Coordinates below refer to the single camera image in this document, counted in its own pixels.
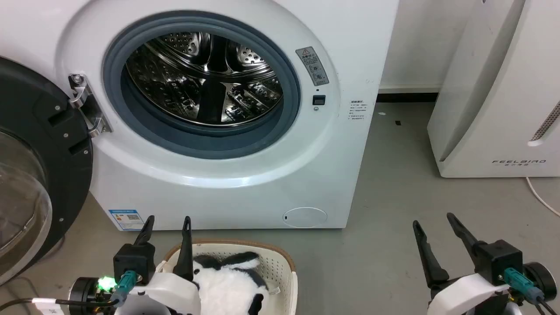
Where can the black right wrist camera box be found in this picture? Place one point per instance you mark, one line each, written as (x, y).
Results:
(498, 260)

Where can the black door latch socket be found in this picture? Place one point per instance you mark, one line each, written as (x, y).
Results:
(319, 100)

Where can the round white filter cover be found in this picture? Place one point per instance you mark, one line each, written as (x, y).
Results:
(305, 217)

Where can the white air purifier appliance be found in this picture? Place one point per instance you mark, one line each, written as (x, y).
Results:
(490, 109)

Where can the grey rubber door gasket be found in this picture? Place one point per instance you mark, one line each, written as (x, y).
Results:
(140, 127)

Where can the small white text sticker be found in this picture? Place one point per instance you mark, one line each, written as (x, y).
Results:
(358, 110)

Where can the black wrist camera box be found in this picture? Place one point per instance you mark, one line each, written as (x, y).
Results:
(133, 260)
(498, 260)

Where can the black and white plush toy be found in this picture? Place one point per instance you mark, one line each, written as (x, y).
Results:
(223, 288)

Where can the white perforated laundry basket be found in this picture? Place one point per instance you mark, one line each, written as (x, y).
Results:
(275, 264)

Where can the grey warning label sticker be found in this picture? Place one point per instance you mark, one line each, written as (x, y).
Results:
(313, 65)

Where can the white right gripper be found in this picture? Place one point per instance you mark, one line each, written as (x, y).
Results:
(463, 295)

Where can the dark grey washer door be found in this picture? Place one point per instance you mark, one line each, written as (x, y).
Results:
(65, 175)

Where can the blue energy label sticker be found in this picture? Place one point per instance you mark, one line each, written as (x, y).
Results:
(127, 219)

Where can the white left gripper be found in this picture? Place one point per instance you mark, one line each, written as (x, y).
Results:
(170, 291)

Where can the white front-load washing machine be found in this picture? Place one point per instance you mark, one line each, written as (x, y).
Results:
(332, 166)

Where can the stainless steel washing machine drum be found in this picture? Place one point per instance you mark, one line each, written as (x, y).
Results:
(175, 83)

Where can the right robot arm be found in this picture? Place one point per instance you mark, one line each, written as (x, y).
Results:
(541, 275)

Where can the metal washing machine door hinge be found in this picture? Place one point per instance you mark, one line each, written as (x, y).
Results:
(83, 98)

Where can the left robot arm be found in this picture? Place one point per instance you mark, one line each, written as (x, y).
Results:
(83, 293)

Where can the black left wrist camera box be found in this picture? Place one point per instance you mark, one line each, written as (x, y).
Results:
(133, 260)

